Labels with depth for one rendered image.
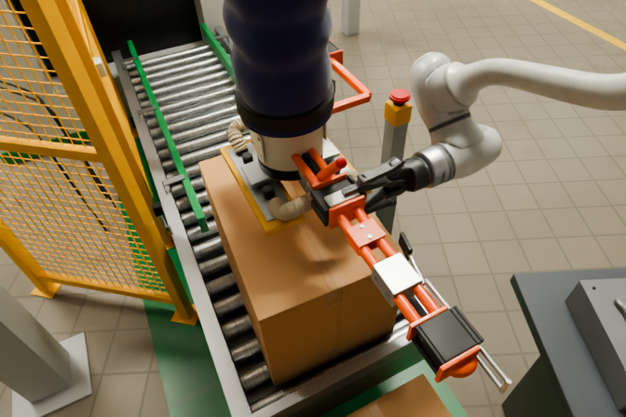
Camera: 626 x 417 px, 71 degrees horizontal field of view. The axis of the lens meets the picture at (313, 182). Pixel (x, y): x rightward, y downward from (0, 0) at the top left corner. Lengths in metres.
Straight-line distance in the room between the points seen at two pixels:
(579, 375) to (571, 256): 1.31
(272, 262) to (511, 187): 1.94
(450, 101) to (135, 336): 1.75
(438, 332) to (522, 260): 1.75
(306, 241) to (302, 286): 0.13
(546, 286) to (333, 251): 0.64
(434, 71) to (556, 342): 0.78
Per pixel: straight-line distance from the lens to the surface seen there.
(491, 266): 2.40
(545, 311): 1.41
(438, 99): 1.01
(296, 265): 1.12
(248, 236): 1.19
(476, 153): 1.03
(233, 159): 1.21
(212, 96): 2.49
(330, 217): 0.89
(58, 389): 2.26
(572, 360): 1.37
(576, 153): 3.22
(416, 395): 1.43
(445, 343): 0.75
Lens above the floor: 1.88
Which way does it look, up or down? 45 degrees down
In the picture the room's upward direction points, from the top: 3 degrees counter-clockwise
